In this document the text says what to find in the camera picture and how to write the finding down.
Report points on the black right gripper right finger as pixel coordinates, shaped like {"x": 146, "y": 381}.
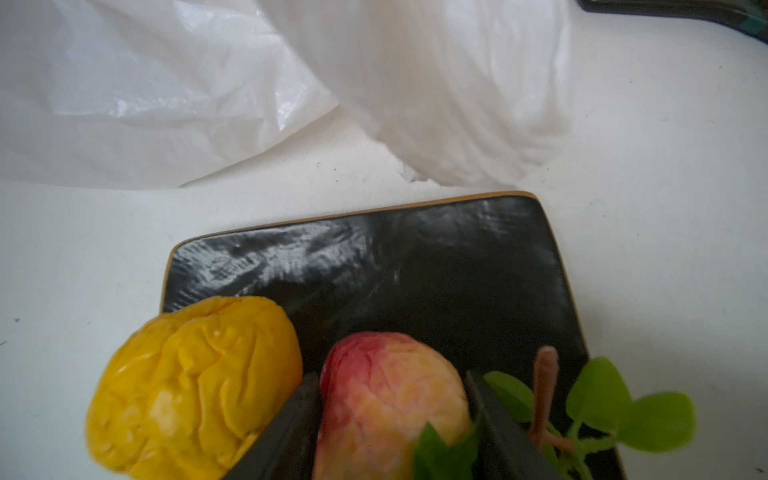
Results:
{"x": 504, "y": 451}

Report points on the green leafy sprig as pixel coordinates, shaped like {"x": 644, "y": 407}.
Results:
{"x": 602, "y": 411}

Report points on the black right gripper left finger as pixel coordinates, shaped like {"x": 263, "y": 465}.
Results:
{"x": 286, "y": 447}

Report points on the black square plate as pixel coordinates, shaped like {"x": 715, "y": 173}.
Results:
{"x": 478, "y": 278}

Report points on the yellow fake pear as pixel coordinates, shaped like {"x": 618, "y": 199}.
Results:
{"x": 188, "y": 394}

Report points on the black adjustable wrench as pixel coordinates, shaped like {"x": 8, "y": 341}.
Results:
{"x": 747, "y": 17}

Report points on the white plastic bag lemon print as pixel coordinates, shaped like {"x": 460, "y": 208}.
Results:
{"x": 156, "y": 94}

